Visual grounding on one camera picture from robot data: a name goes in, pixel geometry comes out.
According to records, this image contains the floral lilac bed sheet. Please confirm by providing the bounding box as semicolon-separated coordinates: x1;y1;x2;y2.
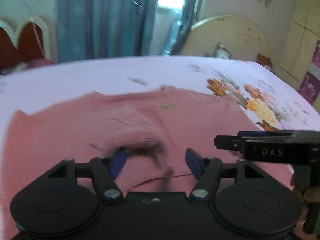
0;54;320;170

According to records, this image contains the orange cloth by headboard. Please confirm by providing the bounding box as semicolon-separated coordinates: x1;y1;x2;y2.
256;54;273;69

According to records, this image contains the tied teal curtain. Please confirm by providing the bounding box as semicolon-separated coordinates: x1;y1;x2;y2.
162;0;196;55

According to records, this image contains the pile of clothes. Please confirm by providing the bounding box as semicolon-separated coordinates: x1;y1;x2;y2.
1;59;54;76

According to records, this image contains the cream round headboard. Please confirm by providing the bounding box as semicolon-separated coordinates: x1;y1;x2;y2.
180;15;272;62

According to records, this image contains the cream wardrobe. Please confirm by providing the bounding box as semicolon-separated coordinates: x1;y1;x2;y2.
276;0;319;90

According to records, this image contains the pink knit garment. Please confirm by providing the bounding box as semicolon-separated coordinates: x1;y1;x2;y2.
0;85;295;240

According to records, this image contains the patterned pillow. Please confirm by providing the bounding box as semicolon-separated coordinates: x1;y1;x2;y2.
213;42;236;60

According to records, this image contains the red white scalloped headboard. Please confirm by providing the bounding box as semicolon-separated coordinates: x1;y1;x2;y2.
1;16;52;70

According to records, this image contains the right hand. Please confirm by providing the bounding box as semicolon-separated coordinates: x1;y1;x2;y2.
290;174;309;226

